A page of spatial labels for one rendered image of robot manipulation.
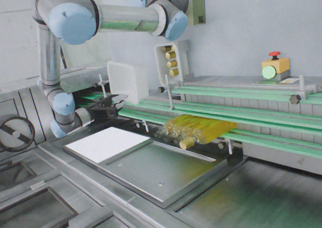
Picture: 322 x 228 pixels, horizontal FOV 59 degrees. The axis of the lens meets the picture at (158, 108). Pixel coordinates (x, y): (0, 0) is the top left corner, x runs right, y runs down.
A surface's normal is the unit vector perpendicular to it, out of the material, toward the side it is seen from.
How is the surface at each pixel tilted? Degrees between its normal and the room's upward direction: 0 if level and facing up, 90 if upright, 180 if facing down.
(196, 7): 90
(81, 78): 90
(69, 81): 90
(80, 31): 82
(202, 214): 90
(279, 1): 0
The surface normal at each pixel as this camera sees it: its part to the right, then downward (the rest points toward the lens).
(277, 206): -0.19, -0.95
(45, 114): 0.63, 0.10
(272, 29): -0.76, 0.31
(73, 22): 0.50, 0.68
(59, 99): 0.17, -0.66
